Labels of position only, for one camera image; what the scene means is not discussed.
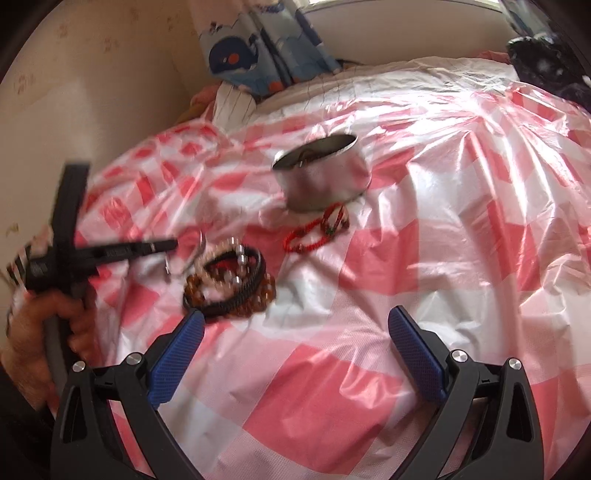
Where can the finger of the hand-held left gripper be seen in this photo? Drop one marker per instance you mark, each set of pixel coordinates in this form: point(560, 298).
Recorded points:
point(129, 250)

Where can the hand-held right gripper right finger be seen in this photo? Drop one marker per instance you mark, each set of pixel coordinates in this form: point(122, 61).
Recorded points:
point(415, 350)

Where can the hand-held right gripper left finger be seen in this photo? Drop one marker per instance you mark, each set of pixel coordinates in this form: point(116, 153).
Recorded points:
point(178, 355)

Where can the silver bangle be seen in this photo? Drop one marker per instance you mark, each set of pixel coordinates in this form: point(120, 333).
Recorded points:
point(197, 251)

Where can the round metal tin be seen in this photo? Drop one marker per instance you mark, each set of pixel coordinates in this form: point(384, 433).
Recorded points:
point(323, 182)

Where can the person's left hand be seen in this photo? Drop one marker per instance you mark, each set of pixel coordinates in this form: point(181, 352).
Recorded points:
point(27, 337)

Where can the red white checkered plastic sheet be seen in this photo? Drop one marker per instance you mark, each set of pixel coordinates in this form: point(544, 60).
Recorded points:
point(415, 254)

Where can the orange cloth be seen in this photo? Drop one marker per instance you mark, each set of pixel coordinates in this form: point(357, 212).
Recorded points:
point(198, 104)

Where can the striped white pillow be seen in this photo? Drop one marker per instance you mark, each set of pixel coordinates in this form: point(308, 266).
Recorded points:
point(233, 108)

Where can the blue whale print curtain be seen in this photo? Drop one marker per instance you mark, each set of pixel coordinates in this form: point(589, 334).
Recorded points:
point(258, 50)

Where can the beige striped bedsheet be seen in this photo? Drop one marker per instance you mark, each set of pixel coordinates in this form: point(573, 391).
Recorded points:
point(392, 76)

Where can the black plastic bag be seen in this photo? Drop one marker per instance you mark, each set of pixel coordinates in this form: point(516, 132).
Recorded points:
point(545, 64)

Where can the blue animal print curtain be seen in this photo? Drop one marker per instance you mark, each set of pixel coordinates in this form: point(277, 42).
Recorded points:
point(516, 14)

